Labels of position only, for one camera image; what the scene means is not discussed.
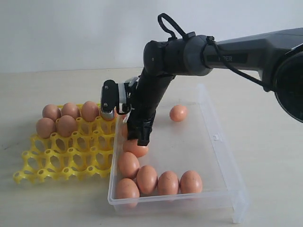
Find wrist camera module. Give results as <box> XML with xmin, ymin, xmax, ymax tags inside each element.
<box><xmin>100</xmin><ymin>77</ymin><xmax>139</xmax><ymax>121</ymax></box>

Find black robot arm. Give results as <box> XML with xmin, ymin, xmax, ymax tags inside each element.
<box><xmin>127</xmin><ymin>28</ymin><xmax>303</xmax><ymax>146</ymax></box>

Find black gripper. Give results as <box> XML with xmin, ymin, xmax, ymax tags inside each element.
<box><xmin>127</xmin><ymin>72</ymin><xmax>175</xmax><ymax>146</ymax></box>

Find black cable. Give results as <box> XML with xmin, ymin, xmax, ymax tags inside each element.
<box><xmin>157</xmin><ymin>13</ymin><xmax>273</xmax><ymax>93</ymax></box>

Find yellow plastic egg tray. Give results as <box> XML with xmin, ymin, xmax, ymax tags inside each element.
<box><xmin>13</xmin><ymin>105</ymin><xmax>116</xmax><ymax>183</ymax></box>

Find clear plastic container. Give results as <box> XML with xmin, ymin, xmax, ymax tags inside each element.
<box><xmin>107</xmin><ymin>84</ymin><xmax>249</xmax><ymax>223</ymax></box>

